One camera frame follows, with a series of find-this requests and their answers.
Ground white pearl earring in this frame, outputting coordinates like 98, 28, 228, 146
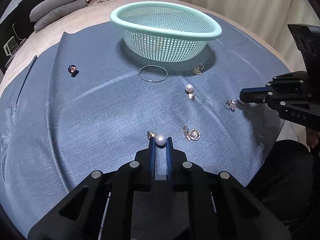
147, 131, 167, 147

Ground right hand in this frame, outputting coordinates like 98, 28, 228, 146
305, 128, 320, 148

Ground pearl drop earring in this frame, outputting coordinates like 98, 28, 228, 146
185, 83, 196, 101

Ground crystal round pendant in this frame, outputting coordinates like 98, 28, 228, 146
189, 128, 201, 141

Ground crystal silver earring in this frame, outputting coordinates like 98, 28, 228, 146
183, 125, 190, 140

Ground cream curtain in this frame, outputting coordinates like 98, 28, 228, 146
177, 0, 320, 71

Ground small silver hoop earring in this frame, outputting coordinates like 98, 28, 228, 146
137, 65, 168, 83

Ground blue cloth mat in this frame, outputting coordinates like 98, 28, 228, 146
1, 20, 289, 236

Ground mint green plastic basket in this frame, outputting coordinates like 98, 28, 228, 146
110, 1, 222, 62

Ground white bedside appliance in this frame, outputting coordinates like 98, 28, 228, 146
3, 36, 27, 59

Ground black headboard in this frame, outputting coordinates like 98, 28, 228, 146
1, 0, 45, 74

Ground lower grey pillow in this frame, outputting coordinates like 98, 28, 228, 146
34, 0, 86, 33

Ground grey pillow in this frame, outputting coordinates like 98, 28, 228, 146
29, 0, 76, 22
34, 0, 86, 33

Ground upper grey pillow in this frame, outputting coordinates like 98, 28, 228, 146
29, 0, 76, 22

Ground silver crystal ring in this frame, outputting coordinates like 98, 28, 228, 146
223, 98, 238, 112

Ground dark bead ring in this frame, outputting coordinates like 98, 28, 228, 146
68, 64, 80, 78

